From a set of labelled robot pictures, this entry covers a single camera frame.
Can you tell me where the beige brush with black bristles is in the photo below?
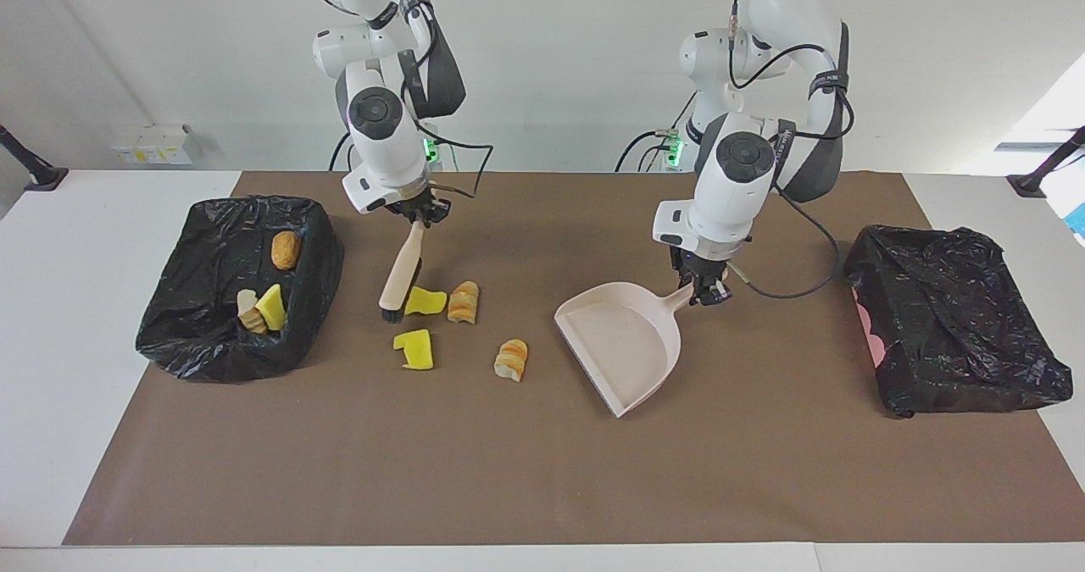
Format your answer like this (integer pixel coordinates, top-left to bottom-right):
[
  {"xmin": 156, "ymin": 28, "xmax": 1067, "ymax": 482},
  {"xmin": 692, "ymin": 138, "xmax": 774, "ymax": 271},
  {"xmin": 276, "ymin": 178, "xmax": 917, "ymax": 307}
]
[{"xmin": 378, "ymin": 219, "xmax": 427, "ymax": 325}]

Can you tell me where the yellow stepped sponge piece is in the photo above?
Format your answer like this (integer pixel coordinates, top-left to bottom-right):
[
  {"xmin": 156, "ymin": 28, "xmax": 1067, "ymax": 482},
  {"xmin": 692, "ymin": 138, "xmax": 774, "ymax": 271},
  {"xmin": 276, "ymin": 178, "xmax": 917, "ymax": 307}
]
[{"xmin": 404, "ymin": 286, "xmax": 448, "ymax": 316}]

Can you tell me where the striped croissant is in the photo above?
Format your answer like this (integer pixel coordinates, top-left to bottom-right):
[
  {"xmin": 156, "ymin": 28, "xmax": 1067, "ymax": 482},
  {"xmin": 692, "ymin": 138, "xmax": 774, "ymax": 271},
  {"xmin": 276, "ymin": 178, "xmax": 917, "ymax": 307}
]
[
  {"xmin": 448, "ymin": 280, "xmax": 481, "ymax": 325},
  {"xmin": 494, "ymin": 339, "xmax": 529, "ymax": 383}
]

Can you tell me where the beige plastic dustpan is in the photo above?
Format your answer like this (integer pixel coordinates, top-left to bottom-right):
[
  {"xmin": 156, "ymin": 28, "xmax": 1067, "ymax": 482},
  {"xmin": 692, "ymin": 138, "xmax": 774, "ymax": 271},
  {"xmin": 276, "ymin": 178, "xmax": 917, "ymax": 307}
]
[{"xmin": 554, "ymin": 281, "xmax": 694, "ymax": 419}]

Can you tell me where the brown oval cookie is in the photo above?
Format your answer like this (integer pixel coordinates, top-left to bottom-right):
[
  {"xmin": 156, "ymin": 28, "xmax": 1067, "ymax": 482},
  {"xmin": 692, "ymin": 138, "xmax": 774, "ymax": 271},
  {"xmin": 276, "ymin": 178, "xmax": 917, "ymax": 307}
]
[{"xmin": 271, "ymin": 231, "xmax": 303, "ymax": 271}]

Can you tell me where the yellow notched sponge block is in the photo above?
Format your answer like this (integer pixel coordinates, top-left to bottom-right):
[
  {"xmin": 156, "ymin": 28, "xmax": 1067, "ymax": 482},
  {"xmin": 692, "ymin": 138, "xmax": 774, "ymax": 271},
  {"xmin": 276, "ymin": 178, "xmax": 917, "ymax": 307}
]
[{"xmin": 393, "ymin": 329, "xmax": 435, "ymax": 371}]

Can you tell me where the yellow sponge wedge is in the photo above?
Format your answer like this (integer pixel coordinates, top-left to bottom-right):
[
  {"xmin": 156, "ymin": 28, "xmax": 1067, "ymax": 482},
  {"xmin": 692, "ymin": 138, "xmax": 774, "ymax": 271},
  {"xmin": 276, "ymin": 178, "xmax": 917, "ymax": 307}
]
[{"xmin": 256, "ymin": 284, "xmax": 289, "ymax": 331}]

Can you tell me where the pale bread piece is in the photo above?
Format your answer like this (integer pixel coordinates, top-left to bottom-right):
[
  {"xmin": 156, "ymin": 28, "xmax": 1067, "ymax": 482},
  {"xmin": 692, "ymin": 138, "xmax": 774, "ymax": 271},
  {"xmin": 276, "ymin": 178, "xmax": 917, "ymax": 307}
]
[{"xmin": 236, "ymin": 290, "xmax": 268, "ymax": 334}]

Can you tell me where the pink bin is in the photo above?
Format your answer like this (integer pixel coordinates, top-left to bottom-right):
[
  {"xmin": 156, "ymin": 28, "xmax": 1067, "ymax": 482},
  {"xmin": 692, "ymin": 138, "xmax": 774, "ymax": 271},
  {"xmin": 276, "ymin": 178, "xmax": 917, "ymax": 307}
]
[{"xmin": 854, "ymin": 299, "xmax": 887, "ymax": 368}]

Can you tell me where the right black-lined bin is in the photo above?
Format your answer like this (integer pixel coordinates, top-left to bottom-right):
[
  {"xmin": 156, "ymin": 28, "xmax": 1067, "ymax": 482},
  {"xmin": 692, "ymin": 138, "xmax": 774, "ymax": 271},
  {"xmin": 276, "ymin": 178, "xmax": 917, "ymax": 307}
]
[{"xmin": 136, "ymin": 195, "xmax": 346, "ymax": 384}]

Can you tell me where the black-lined bin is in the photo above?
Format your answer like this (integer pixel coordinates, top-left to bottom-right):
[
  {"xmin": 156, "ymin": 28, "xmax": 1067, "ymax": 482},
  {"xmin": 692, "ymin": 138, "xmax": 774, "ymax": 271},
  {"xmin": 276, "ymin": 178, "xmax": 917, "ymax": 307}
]
[
  {"xmin": 843, "ymin": 225, "xmax": 1073, "ymax": 419},
  {"xmin": 136, "ymin": 195, "xmax": 346, "ymax": 384}
]

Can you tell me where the left black-lined bin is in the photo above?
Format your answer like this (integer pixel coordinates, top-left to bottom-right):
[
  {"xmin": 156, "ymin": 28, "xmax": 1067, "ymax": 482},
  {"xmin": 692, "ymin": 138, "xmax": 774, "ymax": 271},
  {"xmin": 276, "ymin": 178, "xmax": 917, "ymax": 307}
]
[{"xmin": 843, "ymin": 225, "xmax": 1073, "ymax": 419}]

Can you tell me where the brown table mat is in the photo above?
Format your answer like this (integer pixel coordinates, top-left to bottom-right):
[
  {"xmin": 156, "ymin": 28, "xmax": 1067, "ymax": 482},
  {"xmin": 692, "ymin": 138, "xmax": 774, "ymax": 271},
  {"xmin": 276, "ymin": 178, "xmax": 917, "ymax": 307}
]
[{"xmin": 64, "ymin": 171, "xmax": 1085, "ymax": 547}]

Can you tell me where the black angled support stand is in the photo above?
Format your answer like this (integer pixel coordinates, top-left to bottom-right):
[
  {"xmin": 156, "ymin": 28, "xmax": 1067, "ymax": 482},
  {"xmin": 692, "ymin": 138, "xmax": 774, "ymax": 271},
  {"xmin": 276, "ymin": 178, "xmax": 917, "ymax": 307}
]
[
  {"xmin": 0, "ymin": 125, "xmax": 69, "ymax": 192},
  {"xmin": 1007, "ymin": 127, "xmax": 1085, "ymax": 198}
]

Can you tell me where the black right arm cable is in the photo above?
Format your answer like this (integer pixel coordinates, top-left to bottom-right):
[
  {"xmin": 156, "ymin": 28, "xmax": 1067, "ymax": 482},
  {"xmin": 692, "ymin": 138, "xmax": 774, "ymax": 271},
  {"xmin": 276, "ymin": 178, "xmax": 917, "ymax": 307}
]
[{"xmin": 292, "ymin": 0, "xmax": 494, "ymax": 204}]

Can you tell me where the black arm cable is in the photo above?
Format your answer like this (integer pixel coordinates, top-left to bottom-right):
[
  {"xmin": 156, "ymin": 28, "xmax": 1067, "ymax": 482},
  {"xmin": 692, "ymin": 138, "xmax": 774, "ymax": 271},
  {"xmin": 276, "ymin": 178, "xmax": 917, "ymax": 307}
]
[
  {"xmin": 727, "ymin": 0, "xmax": 855, "ymax": 300},
  {"xmin": 292, "ymin": 0, "xmax": 494, "ymax": 204}
]

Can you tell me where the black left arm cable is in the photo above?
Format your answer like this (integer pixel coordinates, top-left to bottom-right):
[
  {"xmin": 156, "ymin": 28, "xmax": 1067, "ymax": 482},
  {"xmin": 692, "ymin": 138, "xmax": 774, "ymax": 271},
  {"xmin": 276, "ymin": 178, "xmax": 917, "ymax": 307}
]
[{"xmin": 727, "ymin": 0, "xmax": 855, "ymax": 300}]

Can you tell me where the white wall socket box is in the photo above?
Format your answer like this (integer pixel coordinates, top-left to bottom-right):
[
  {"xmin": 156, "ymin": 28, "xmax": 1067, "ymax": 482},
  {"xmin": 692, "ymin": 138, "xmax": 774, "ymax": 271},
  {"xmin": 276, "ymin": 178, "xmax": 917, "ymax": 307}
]
[{"xmin": 110, "ymin": 123, "xmax": 198, "ymax": 166}]

